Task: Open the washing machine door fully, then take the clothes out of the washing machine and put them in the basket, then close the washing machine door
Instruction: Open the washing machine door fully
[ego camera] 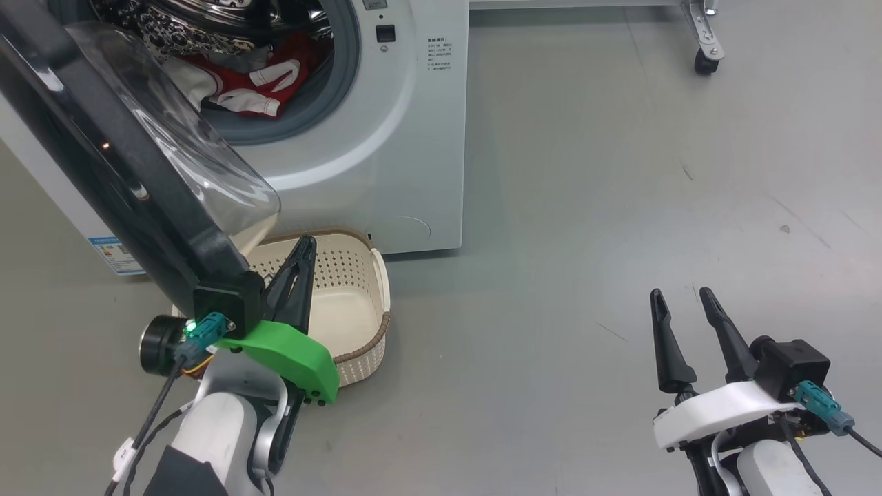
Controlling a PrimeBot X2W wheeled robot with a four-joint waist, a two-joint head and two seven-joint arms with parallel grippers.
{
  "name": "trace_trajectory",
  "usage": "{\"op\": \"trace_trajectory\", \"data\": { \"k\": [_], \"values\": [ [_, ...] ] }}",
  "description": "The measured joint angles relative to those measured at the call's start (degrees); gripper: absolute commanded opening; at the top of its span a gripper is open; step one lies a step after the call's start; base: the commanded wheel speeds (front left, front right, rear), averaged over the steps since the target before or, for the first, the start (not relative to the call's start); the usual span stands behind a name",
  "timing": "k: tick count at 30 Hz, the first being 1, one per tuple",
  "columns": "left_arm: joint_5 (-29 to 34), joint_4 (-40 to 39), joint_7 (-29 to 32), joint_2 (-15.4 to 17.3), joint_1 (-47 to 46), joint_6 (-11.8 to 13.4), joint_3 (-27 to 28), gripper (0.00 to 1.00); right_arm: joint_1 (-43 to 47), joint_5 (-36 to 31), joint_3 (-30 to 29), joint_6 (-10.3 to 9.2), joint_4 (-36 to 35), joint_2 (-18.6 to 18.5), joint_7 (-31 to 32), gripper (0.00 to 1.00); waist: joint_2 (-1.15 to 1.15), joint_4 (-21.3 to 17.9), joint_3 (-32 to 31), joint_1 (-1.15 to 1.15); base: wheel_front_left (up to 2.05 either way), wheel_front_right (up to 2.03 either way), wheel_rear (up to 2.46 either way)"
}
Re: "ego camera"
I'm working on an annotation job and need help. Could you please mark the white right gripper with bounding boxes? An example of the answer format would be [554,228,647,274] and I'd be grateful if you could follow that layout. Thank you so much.
[650,287,800,452]

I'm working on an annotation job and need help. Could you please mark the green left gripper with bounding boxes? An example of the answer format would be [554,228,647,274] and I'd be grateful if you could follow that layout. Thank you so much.
[217,236,340,405]

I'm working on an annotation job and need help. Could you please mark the red garment white cuffs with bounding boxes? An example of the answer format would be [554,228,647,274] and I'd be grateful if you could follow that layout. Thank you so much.
[203,31,325,119]

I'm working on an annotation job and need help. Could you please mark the black glass washer door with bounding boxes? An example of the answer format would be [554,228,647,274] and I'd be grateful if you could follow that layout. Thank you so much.
[0,0,281,324]

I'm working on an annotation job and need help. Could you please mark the cream perforated laundry basket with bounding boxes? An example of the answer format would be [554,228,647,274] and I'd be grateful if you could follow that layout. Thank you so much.
[172,229,392,388]

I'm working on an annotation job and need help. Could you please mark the white front-load washing machine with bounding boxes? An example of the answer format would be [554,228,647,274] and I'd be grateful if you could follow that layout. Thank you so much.
[0,0,471,276]

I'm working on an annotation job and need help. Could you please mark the blue white energy label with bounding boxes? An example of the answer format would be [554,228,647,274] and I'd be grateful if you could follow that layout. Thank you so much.
[88,236,145,276]

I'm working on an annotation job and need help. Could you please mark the grey metal cart leg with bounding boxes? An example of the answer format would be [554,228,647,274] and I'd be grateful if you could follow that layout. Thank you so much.
[682,0,726,63]

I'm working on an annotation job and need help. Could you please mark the white cabinet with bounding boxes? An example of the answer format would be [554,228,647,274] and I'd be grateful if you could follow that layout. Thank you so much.
[469,0,690,10]

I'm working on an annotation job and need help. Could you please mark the black cable teal connector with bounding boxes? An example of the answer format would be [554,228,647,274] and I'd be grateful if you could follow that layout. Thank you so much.
[103,311,232,496]
[791,381,882,459]

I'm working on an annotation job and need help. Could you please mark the thin black braided cable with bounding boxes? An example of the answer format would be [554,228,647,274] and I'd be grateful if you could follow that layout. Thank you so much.
[775,413,834,496]
[114,403,195,496]

